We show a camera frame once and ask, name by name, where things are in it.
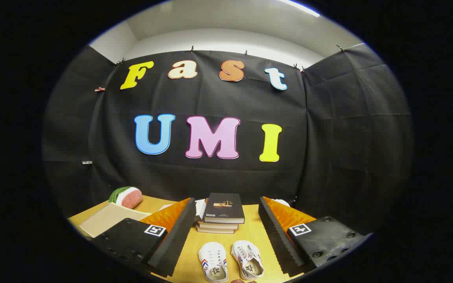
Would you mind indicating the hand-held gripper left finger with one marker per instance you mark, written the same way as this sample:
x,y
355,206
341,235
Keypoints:
x,y
179,232

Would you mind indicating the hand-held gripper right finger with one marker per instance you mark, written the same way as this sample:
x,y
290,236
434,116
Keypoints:
x,y
275,236

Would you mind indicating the white canvas shoe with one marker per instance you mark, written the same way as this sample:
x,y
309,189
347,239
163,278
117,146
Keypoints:
x,y
212,255
246,255

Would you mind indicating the beige fabric storage box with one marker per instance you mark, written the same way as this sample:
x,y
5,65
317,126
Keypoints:
x,y
108,220

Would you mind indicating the white book with portrait cover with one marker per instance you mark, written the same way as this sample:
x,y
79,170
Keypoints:
x,y
200,208

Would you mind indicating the white plush pouch with eyes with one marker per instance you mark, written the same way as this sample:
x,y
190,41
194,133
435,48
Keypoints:
x,y
282,202

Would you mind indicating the brown-edged book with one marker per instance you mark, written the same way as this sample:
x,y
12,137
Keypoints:
x,y
214,231
218,226

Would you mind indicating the black hardcover book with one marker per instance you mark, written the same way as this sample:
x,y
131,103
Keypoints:
x,y
223,208

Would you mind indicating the watermelon slice plush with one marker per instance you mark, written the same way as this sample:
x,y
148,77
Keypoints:
x,y
130,198

